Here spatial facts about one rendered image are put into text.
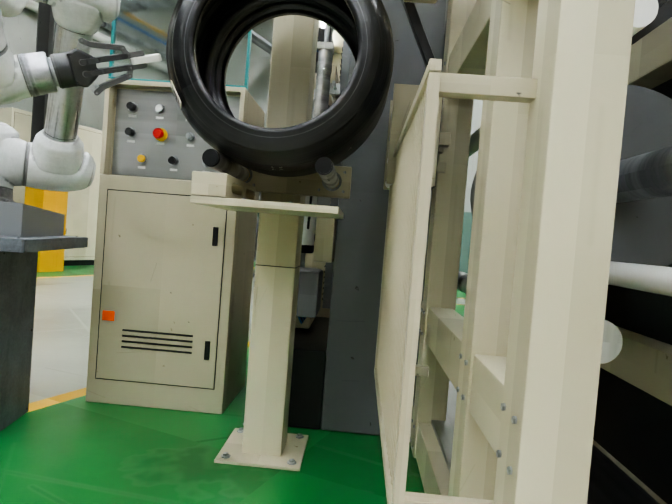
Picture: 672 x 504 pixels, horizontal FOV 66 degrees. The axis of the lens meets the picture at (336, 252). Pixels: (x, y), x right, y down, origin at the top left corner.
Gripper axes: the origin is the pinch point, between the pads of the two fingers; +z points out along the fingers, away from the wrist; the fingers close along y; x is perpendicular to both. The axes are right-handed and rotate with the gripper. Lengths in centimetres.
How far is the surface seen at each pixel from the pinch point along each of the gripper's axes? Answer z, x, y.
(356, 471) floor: 27, 38, 124
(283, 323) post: 21, 7, 82
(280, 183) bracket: 32, -7, 42
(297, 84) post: 46, -17, 15
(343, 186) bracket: 48, 4, 44
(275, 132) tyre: 22.6, 20.7, 18.3
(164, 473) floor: -25, 19, 110
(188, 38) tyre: 10.7, 1.9, -3.4
